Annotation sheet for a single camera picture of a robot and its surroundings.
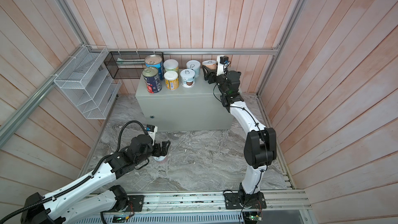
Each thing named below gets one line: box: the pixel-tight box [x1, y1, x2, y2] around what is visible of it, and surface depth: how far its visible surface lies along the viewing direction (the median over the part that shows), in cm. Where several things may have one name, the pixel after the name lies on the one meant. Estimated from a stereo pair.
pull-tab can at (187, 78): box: [179, 68, 196, 89], surface depth 76 cm
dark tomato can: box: [141, 66, 162, 94], surface depth 70 cm
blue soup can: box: [144, 54, 165, 81], surface depth 74 cm
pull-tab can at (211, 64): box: [202, 60, 218, 70], surface depth 78 cm
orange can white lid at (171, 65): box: [163, 59, 180, 74], surface depth 77 cm
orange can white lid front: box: [163, 70, 180, 91], surface depth 73 cm
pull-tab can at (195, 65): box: [186, 59, 201, 78], surface depth 80 cm
